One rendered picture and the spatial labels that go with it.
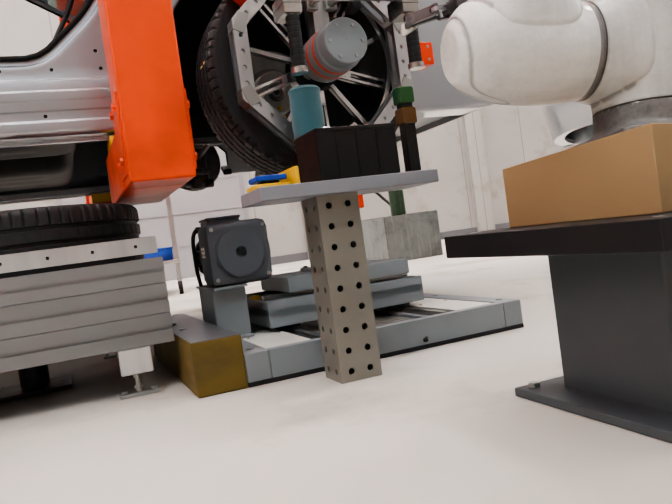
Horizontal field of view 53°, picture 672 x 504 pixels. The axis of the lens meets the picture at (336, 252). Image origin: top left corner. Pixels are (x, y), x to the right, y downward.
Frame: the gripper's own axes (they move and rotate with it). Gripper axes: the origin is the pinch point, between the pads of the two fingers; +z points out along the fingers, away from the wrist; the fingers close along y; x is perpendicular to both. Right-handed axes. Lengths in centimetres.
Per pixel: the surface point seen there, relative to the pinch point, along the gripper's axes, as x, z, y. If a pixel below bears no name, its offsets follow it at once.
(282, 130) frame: -18.5, 28.4, -34.0
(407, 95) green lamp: -19.3, -11.2, -15.0
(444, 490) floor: -83, -80, -57
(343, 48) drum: -0.2, 14.0, -18.3
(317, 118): -18.2, 15.6, -28.1
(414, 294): -72, 30, 1
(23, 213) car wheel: -33, 32, -104
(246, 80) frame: -4, 29, -42
